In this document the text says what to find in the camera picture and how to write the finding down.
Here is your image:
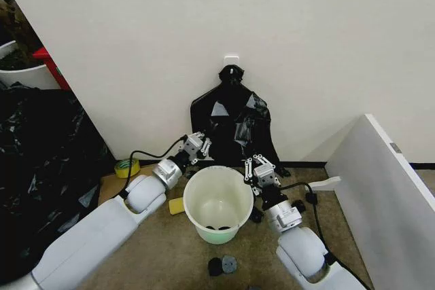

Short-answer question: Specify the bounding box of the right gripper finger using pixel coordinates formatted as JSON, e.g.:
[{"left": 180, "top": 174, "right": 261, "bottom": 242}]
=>
[
  {"left": 242, "top": 157, "right": 258, "bottom": 196},
  {"left": 253, "top": 153, "right": 282, "bottom": 184}
]

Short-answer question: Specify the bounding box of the black hanging garbage bag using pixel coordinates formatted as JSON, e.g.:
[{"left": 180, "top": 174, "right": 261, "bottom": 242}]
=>
[{"left": 190, "top": 65, "right": 281, "bottom": 167}]

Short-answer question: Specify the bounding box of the white pale green trash bin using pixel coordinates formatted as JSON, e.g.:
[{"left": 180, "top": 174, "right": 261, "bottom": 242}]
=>
[{"left": 182, "top": 165, "right": 255, "bottom": 245}]

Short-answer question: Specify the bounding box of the large crumpled black plastic bag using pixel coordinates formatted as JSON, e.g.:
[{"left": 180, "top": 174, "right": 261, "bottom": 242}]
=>
[{"left": 0, "top": 81, "right": 113, "bottom": 283}]

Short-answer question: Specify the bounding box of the large white bin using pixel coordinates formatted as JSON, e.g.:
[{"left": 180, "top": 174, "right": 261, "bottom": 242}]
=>
[{"left": 0, "top": 40, "right": 60, "bottom": 91}]

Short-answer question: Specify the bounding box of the yellow sponge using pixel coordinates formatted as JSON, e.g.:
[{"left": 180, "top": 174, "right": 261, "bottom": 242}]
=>
[{"left": 168, "top": 197, "right": 186, "bottom": 216}]

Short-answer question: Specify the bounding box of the yellow tape roll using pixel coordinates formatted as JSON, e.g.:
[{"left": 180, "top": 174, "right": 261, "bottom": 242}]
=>
[{"left": 114, "top": 158, "right": 141, "bottom": 179}]

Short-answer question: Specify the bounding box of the white panel foot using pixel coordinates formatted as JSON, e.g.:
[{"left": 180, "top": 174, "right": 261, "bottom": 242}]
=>
[{"left": 308, "top": 176, "right": 342, "bottom": 191}]

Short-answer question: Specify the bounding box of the grey round disc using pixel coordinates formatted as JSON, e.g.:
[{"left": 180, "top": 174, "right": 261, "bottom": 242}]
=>
[{"left": 220, "top": 255, "right": 238, "bottom": 274}]

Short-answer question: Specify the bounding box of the black round disc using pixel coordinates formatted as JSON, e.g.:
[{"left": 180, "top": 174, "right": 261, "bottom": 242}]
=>
[{"left": 207, "top": 257, "right": 223, "bottom": 276}]

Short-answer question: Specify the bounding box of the white board panel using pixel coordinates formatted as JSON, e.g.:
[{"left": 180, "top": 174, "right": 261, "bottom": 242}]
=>
[{"left": 325, "top": 113, "right": 435, "bottom": 290}]

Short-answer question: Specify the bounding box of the red box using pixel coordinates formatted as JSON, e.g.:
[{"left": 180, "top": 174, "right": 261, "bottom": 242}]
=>
[{"left": 32, "top": 45, "right": 71, "bottom": 91}]

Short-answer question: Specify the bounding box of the dark plant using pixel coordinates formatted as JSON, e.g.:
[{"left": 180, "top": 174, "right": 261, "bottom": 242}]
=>
[{"left": 0, "top": 0, "right": 45, "bottom": 70}]

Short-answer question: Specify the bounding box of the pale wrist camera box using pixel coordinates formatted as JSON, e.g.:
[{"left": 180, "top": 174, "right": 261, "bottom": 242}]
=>
[
  {"left": 182, "top": 134, "right": 204, "bottom": 155},
  {"left": 254, "top": 164, "right": 277, "bottom": 187}
]

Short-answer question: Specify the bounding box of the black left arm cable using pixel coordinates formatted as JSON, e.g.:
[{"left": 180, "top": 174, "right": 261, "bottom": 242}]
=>
[{"left": 118, "top": 135, "right": 186, "bottom": 200}]

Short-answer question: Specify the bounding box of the white wall hook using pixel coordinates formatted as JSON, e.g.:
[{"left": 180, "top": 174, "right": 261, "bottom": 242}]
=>
[{"left": 223, "top": 53, "right": 240, "bottom": 73}]

